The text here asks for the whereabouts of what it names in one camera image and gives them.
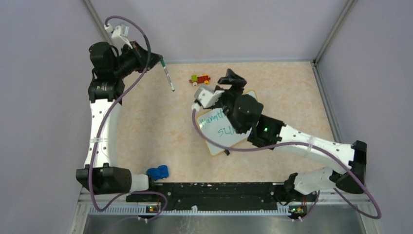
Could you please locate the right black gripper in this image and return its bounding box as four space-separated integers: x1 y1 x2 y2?
211 69 246 135

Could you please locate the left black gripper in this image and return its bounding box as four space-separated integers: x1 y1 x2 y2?
112 40 162 78

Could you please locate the green white marker pen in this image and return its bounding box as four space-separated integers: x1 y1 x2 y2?
160 57 175 92

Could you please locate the yellow framed whiteboard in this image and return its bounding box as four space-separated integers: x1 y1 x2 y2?
191 101 251 156

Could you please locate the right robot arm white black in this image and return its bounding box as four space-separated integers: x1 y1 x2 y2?
215 69 367 201

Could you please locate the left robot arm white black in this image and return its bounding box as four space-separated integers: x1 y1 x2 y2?
75 41 161 202

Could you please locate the blue toy car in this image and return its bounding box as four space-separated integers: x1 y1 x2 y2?
146 165 169 181

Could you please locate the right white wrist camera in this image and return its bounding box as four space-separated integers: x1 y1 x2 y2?
191 85 225 111

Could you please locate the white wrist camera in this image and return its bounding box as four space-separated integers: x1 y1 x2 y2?
104 24 132 49
191 85 225 111

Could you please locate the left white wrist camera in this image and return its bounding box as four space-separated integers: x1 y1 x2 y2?
104 24 132 49

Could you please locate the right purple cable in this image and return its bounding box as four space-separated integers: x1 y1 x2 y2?
191 108 382 222

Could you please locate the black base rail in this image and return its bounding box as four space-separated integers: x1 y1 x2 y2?
126 182 316 211

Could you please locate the white slotted cable duct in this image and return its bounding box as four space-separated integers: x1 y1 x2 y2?
89 205 291 216

